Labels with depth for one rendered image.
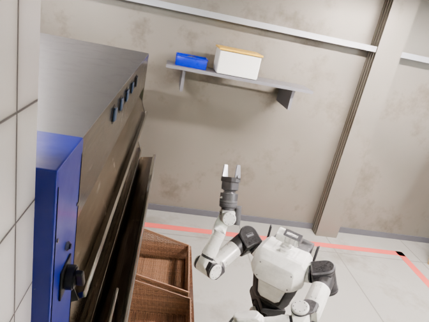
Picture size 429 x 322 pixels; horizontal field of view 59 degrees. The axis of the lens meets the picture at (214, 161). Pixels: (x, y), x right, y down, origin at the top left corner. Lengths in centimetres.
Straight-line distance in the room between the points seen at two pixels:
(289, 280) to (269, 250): 17
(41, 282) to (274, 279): 142
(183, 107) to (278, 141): 125
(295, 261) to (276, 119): 296
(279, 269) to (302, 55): 312
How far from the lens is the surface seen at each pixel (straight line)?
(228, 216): 182
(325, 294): 187
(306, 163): 498
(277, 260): 193
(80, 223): 110
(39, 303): 73
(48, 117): 99
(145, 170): 250
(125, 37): 439
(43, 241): 65
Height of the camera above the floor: 239
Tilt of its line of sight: 20 degrees down
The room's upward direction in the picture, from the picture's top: 12 degrees clockwise
